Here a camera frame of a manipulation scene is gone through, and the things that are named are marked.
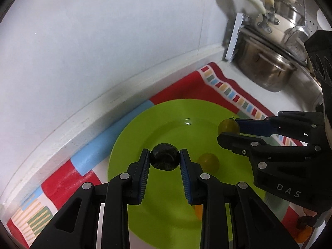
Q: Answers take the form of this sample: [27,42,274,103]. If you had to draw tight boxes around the white plastic rack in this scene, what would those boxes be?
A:
[225,13,245,63]

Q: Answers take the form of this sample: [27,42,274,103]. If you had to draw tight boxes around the large steel pot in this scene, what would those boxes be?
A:
[233,30,299,92]

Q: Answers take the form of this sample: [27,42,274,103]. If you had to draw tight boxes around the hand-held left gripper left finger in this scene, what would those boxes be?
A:
[30,148,151,249]

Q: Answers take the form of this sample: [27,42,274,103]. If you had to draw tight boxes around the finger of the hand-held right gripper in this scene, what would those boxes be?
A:
[235,111,325,146]
[217,132,322,172]

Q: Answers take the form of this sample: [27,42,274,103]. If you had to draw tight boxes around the steel spatula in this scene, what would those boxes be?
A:
[284,0,318,60]

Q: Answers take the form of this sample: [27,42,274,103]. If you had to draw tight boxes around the steel saucepan with cream handle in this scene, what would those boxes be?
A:
[245,0,306,26]

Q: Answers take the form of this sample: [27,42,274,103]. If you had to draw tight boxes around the dark purple plum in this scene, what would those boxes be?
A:
[297,215,309,230]
[150,143,181,172]

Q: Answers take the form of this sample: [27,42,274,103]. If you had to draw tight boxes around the green plate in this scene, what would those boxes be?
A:
[108,99,267,249]

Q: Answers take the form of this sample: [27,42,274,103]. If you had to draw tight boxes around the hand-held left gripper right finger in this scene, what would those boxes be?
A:
[179,148,301,249]

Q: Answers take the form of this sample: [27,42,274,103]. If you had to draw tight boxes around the colourful patchwork placemat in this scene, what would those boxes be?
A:
[5,62,319,249]

